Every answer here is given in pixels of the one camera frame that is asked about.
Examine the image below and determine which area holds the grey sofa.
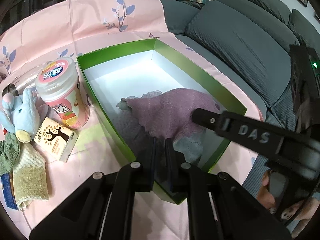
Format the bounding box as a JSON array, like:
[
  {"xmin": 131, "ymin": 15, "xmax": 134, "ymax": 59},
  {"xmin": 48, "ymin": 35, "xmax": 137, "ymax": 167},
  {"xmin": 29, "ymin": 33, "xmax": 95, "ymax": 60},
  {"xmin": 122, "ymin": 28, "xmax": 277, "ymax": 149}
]
[{"xmin": 157, "ymin": 0, "xmax": 320, "ymax": 205}]

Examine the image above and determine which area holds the pink plastic canister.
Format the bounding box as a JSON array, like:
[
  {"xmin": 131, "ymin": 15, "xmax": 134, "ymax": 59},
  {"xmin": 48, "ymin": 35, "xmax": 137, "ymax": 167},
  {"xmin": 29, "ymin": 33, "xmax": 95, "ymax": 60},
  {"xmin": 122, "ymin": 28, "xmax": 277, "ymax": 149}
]
[{"xmin": 35, "ymin": 57, "xmax": 90, "ymax": 130}]

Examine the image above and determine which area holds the green cardboard box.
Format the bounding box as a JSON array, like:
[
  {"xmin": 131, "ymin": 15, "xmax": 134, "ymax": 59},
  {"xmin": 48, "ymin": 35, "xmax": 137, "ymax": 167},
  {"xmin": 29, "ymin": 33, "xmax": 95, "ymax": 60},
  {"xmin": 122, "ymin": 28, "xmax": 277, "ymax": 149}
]
[{"xmin": 76, "ymin": 38, "xmax": 247, "ymax": 205}]

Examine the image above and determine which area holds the blue elephant plush toy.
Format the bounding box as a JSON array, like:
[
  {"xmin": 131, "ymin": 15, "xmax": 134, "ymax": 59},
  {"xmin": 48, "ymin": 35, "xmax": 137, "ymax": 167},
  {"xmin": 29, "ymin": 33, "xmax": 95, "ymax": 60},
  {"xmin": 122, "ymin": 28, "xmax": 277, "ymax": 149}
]
[{"xmin": 0, "ymin": 89, "xmax": 42, "ymax": 143}]

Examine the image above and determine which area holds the green waffle cloth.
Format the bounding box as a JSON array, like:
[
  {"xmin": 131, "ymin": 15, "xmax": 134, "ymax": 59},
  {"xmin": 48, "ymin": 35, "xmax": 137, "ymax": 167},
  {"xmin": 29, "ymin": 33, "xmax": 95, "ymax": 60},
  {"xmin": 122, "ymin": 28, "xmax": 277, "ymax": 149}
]
[{"xmin": 0, "ymin": 132, "xmax": 21, "ymax": 175}]

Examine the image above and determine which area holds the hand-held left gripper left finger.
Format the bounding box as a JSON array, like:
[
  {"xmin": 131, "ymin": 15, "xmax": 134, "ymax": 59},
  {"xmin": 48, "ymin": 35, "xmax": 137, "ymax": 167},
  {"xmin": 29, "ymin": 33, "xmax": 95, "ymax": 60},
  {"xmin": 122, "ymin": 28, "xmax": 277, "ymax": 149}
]
[{"xmin": 29, "ymin": 137, "xmax": 156, "ymax": 240}]

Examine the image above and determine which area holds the purple and grey towel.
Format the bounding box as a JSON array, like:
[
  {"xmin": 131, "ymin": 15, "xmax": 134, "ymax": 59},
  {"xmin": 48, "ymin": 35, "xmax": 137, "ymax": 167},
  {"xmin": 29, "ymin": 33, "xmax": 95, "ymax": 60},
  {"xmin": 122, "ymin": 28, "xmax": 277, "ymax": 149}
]
[{"xmin": 116, "ymin": 88, "xmax": 221, "ymax": 164}]

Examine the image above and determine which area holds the person's right hand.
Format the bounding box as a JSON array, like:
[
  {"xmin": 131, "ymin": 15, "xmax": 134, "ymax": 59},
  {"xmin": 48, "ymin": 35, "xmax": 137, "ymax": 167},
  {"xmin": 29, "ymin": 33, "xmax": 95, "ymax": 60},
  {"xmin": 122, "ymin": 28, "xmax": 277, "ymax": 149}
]
[{"xmin": 257, "ymin": 169, "xmax": 320, "ymax": 234}]

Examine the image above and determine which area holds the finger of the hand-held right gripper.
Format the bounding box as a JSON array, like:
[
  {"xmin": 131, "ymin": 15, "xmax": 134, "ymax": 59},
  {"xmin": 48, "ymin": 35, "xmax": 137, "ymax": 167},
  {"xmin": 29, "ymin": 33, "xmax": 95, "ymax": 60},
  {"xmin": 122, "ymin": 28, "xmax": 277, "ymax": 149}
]
[{"xmin": 191, "ymin": 107, "xmax": 320, "ymax": 178}]

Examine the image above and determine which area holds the glass jar with metal lid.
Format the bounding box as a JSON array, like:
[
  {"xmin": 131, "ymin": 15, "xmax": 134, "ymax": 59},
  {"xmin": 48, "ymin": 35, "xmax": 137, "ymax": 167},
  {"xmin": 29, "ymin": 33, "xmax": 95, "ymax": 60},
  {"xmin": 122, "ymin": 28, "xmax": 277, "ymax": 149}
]
[{"xmin": 2, "ymin": 62, "xmax": 52, "ymax": 98}]

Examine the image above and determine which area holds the pink floral tablecloth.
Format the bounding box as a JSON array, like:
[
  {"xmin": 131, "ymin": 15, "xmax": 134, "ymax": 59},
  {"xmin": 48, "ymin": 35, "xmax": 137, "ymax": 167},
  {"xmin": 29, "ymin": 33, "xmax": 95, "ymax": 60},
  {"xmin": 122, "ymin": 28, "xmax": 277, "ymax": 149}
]
[{"xmin": 0, "ymin": 0, "xmax": 264, "ymax": 240}]

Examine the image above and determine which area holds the beige drink carton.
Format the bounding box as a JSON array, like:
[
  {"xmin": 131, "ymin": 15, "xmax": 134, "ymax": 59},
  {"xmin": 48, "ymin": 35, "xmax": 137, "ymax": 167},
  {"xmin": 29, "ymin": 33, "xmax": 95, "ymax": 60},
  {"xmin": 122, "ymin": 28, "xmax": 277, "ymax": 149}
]
[{"xmin": 34, "ymin": 117, "xmax": 78, "ymax": 163}]

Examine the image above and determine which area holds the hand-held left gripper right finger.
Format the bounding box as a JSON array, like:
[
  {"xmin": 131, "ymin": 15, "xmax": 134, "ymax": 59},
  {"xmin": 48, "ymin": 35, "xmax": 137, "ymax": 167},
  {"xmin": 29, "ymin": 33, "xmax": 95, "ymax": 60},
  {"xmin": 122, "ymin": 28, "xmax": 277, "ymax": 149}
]
[{"xmin": 165, "ymin": 138, "xmax": 292, "ymax": 240}]

